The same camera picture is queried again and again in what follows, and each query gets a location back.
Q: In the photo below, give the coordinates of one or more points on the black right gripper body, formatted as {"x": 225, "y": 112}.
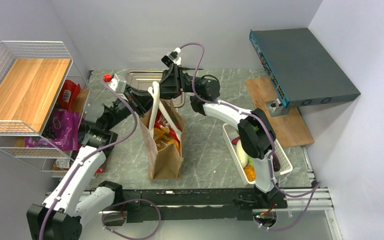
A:
{"x": 187, "y": 82}

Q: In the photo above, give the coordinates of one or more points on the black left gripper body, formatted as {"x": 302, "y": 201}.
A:
{"x": 120, "y": 110}

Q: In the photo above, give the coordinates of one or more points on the red candy bag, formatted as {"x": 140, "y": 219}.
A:
{"x": 161, "y": 123}

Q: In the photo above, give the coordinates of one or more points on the burlap grocery bag pink print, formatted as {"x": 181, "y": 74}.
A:
{"x": 164, "y": 164}

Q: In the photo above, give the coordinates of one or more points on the orange snack bag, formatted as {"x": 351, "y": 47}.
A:
{"x": 164, "y": 139}

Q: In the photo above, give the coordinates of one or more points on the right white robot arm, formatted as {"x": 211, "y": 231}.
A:
{"x": 256, "y": 136}

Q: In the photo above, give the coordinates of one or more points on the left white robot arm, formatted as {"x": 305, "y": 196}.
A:
{"x": 63, "y": 215}

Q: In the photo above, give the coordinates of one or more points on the small red snack bag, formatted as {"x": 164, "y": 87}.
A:
{"x": 70, "y": 90}

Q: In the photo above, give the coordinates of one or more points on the purple snack bag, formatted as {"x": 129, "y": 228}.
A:
{"x": 61, "y": 131}

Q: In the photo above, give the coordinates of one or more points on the silver metal tray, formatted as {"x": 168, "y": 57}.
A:
{"x": 141, "y": 80}

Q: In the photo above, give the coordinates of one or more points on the magenta sweet potato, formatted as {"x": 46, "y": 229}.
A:
{"x": 235, "y": 141}

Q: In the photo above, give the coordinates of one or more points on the white eggplant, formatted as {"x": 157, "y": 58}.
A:
{"x": 243, "y": 158}

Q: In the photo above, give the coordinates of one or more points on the orange ginger root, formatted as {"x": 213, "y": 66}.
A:
{"x": 250, "y": 173}

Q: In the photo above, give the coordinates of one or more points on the wooden board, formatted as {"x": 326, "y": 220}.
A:
{"x": 287, "y": 123}

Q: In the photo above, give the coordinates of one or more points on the purple eggplant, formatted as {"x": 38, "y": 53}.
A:
{"x": 276, "y": 163}

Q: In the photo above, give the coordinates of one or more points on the orange handle screwdriver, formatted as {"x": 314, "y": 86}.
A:
{"x": 190, "y": 69}

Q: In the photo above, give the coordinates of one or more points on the white wire shelf rack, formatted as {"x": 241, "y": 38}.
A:
{"x": 32, "y": 76}

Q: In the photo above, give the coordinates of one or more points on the blue grey network switch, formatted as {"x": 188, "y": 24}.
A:
{"x": 300, "y": 69}

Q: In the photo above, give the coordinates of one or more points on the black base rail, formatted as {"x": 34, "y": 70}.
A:
{"x": 140, "y": 205}

